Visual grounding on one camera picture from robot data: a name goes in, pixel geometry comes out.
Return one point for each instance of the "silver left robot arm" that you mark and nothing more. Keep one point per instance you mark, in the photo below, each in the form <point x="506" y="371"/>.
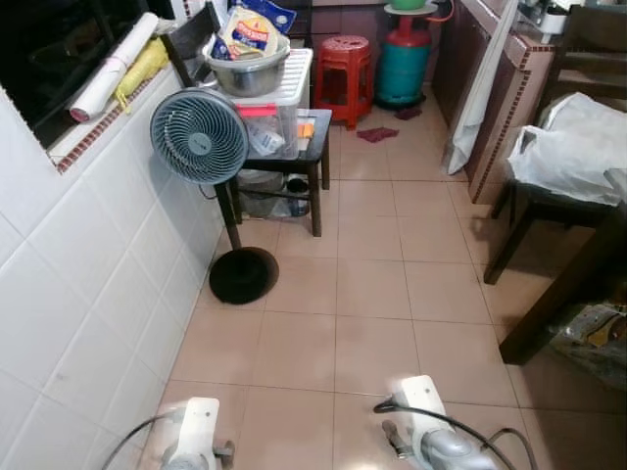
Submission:
<point x="186" y="460"/>

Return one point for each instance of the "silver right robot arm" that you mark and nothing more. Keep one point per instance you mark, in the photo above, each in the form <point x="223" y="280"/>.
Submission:
<point x="456" y="452"/>

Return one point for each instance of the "dark wooden table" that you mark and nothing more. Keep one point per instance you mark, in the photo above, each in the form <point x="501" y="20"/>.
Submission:
<point x="578" y="279"/>

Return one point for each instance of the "white plastic bag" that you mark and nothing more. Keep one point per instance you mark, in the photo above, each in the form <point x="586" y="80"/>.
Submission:
<point x="573" y="147"/>

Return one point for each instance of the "printed clear plastic bag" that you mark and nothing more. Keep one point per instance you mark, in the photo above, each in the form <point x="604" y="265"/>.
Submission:
<point x="593" y="343"/>

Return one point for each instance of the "dark wooden chair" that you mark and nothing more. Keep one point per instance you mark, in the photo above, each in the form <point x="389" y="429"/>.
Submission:
<point x="315" y="157"/>
<point x="578" y="54"/>

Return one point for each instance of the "white hanging cloth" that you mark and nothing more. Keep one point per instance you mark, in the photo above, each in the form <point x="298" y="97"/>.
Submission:
<point x="474" y="108"/>

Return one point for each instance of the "white cup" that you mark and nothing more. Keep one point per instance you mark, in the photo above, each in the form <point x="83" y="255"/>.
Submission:
<point x="554" y="22"/>

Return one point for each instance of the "small dark red rag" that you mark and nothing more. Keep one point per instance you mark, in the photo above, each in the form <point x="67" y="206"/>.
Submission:
<point x="408" y="113"/>

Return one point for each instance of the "green gas cylinder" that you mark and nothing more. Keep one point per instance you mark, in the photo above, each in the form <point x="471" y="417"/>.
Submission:
<point x="404" y="69"/>

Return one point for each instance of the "green plastic basin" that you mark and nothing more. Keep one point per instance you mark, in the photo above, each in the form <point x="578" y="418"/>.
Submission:
<point x="410" y="5"/>

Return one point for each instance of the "red plastic stool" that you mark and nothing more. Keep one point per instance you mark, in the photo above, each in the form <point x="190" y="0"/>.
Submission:
<point x="344" y="69"/>

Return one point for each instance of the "small orange packet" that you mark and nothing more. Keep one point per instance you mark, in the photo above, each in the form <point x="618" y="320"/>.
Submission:
<point x="306" y="128"/>

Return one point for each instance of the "clear bag of bottles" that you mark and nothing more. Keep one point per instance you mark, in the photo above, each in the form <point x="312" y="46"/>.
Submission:
<point x="266" y="194"/>

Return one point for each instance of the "clear plastic storage box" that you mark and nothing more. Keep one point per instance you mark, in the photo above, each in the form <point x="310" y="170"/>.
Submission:
<point x="289" y="103"/>

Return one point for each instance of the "steel mixing bowl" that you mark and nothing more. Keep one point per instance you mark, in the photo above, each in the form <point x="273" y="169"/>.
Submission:
<point x="247" y="76"/>

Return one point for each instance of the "blue yellow snack bag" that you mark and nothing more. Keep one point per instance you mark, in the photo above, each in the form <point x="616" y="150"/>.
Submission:
<point x="250" y="31"/>

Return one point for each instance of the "grey standing fan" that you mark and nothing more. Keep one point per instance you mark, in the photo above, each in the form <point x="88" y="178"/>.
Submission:
<point x="199" y="136"/>

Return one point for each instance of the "yellow plastic bag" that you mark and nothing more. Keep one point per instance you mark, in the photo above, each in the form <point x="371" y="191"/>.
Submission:
<point x="143" y="67"/>

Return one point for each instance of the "white paper roll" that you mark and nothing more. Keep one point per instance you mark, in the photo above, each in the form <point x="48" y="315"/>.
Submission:
<point x="110" y="70"/>

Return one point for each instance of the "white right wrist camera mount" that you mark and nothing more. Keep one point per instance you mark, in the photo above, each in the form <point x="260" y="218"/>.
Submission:
<point x="421" y="401"/>

